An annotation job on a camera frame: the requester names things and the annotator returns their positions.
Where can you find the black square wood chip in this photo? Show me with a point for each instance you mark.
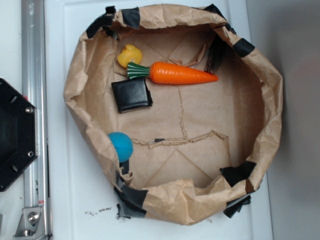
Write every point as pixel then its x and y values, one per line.
pixel 131 94

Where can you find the brown paper bag bin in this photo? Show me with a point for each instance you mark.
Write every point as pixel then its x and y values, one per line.
pixel 199 148

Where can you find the blue rubber ball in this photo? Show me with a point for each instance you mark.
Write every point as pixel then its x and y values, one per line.
pixel 123 146

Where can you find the orange plastic toy carrot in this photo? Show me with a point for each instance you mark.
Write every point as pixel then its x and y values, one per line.
pixel 170 74

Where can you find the yellow rubber duck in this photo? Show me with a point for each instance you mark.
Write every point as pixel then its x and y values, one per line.
pixel 129 54

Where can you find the black bristle brush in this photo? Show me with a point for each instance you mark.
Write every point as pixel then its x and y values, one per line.
pixel 215 55

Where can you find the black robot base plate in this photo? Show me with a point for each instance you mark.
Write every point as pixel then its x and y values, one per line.
pixel 17 134

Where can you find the aluminium extrusion rail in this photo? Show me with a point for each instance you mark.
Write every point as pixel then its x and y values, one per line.
pixel 36 176

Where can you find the metal corner bracket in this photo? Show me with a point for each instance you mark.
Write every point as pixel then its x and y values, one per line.
pixel 31 225

